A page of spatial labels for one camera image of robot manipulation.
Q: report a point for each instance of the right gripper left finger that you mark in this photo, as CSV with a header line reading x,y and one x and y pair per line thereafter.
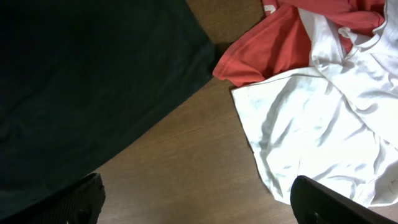
x,y
80,203

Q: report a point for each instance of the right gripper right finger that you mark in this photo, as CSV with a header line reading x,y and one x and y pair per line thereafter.
x,y
313,203

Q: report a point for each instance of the dark green t-shirt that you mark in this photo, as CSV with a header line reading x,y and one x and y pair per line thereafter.
x,y
81,80

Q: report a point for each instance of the white t-shirt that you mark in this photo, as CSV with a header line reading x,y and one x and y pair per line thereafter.
x,y
334,121

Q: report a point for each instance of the red t-shirt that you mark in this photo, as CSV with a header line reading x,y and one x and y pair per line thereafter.
x,y
280,42

